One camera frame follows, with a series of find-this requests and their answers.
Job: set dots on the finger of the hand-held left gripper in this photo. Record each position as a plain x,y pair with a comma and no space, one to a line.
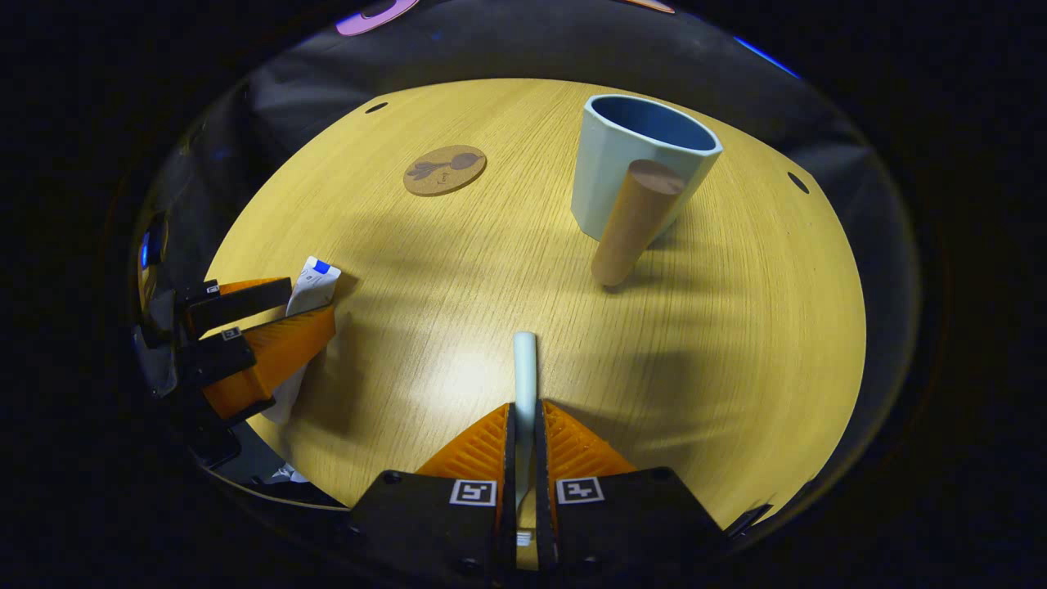
270,352
237,301

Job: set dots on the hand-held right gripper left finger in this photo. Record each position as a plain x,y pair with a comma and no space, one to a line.
433,515

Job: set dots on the wooden desktop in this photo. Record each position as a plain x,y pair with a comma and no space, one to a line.
458,270

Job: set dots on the white toothpaste tube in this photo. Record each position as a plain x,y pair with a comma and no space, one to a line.
313,286

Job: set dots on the black backdrop cloth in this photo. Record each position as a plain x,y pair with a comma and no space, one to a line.
507,49

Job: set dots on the pale toothbrush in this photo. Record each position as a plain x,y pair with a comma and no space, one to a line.
524,368

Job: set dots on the round cork coaster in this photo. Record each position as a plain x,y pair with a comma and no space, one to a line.
445,170

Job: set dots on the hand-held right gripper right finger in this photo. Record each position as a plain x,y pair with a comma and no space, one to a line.
622,515

